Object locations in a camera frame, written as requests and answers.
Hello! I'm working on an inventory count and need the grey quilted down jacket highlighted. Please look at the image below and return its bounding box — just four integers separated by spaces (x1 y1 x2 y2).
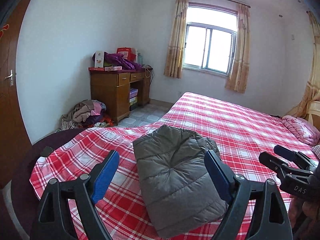
133 125 228 238

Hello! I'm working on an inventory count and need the pile of clothes on floor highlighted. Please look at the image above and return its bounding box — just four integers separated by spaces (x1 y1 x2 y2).
59 100 115 131

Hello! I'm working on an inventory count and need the person hand holding gripper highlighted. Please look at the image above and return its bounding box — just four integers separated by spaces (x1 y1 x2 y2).
288 195 319 239

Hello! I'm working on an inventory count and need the pink quilted blanket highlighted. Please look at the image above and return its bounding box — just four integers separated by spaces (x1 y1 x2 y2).
281 115 319 146

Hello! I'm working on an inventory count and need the dark mattress edge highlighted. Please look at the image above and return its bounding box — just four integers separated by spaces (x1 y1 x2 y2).
10 127 87 230

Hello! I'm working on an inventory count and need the red white plaid bed sheet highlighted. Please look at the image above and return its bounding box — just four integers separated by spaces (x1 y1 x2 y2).
30 92 315 239

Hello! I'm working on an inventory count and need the cream wooden headboard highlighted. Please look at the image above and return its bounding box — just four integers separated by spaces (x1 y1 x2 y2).
305 101 320 130

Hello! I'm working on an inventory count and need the beige drape beside headboard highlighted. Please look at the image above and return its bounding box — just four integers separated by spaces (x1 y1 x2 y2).
284 11 319 117

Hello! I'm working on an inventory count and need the right beige curtain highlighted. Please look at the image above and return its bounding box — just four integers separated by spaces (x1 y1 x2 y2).
225 4 250 94

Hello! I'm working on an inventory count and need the beige curtain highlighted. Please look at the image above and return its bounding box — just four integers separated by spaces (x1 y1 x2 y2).
164 0 189 79
225 4 250 94

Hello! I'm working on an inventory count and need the brown wooden door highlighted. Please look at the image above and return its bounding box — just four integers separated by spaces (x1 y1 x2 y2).
1 0 31 189

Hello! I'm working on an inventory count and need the left beige curtain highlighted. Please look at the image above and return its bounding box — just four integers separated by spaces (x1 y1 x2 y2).
164 0 189 79

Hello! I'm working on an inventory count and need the stack of boxes in desk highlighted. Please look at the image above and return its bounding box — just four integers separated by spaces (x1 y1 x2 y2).
129 88 138 111

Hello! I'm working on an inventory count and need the brown wooden desk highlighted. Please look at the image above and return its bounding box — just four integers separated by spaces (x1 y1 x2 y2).
89 68 153 124

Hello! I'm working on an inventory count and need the flat red box on desk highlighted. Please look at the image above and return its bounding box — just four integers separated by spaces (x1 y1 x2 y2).
88 66 122 72

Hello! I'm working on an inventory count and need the white carton on desk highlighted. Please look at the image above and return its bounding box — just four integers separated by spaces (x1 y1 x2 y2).
94 51 104 68

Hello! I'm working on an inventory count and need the purple garment on desk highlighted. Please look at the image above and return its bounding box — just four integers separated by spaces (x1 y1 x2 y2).
92 52 143 71

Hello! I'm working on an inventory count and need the window with metal frame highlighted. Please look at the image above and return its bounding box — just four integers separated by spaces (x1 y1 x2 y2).
183 2 238 77

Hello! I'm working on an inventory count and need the silver door handle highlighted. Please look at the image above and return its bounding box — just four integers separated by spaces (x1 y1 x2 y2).
4 69 14 87

